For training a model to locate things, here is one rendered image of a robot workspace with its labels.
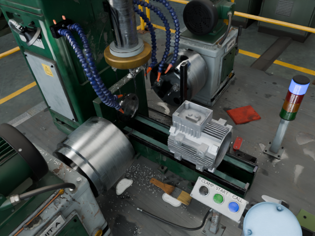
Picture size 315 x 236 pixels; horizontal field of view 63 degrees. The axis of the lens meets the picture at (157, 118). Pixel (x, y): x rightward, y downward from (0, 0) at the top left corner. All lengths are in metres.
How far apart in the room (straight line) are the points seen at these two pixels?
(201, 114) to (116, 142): 0.35
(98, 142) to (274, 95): 1.15
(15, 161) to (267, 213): 0.57
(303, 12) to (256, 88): 2.44
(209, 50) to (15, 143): 0.97
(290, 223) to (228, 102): 1.23
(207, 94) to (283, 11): 2.79
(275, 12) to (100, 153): 3.60
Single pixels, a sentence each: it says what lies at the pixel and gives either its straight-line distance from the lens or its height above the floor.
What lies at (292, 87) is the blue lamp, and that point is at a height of 1.19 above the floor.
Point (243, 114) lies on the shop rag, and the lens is 1.51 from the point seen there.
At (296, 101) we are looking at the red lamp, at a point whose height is 1.13.
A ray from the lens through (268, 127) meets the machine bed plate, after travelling 1.48.
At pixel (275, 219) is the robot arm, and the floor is 1.45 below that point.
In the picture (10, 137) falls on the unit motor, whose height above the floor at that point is 1.36.
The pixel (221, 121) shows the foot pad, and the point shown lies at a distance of 1.06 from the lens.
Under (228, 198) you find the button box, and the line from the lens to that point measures 0.85.
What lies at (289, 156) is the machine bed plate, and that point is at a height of 0.80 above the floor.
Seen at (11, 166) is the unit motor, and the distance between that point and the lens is 0.73.
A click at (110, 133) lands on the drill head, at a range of 0.93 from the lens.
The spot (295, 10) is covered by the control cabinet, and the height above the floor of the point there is 0.41.
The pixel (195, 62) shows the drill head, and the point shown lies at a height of 1.14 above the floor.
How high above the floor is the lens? 1.80
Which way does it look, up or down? 43 degrees down
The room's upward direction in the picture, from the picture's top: 5 degrees counter-clockwise
